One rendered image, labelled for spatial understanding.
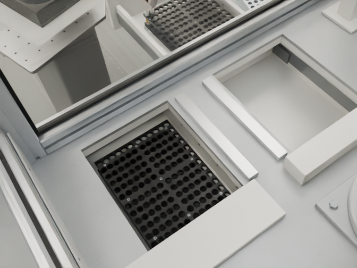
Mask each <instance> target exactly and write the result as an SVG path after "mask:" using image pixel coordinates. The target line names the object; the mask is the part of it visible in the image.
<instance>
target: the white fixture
mask: <svg viewBox="0 0 357 268"><path fill-rule="evenodd" d="M322 14H323V15H324V16H326V17H327V18H328V19H330V20H332V21H333V22H335V23H336V24H337V25H339V26H340V27H341V28H343V29H344V30H346V31H347V32H349V33H350V34H352V33H353V32H355V31H357V0H340V1H339V2H337V3H335V4H334V5H332V6H330V7H328V8H326V9H325V10H323V11H322Z"/></svg>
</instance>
